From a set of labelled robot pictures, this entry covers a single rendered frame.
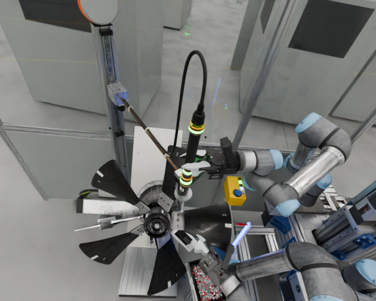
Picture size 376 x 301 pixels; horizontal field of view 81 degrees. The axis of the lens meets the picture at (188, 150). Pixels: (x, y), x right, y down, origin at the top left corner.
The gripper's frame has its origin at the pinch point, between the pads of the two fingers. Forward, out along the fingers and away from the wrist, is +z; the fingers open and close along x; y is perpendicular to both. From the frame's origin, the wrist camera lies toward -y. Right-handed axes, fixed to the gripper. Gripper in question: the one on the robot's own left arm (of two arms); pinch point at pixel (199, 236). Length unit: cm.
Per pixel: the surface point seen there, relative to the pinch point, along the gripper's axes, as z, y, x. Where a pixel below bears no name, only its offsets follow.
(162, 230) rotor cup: 10.9, 13.0, -4.7
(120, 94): 69, -2, -36
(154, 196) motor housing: 29.0, 6.4, -0.7
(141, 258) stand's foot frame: 39, 25, 107
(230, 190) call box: 13.9, -36.0, 14.5
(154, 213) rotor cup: 17.1, 12.7, -10.5
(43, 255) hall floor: 90, 91, 108
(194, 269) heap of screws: -4.8, 4.5, 32.8
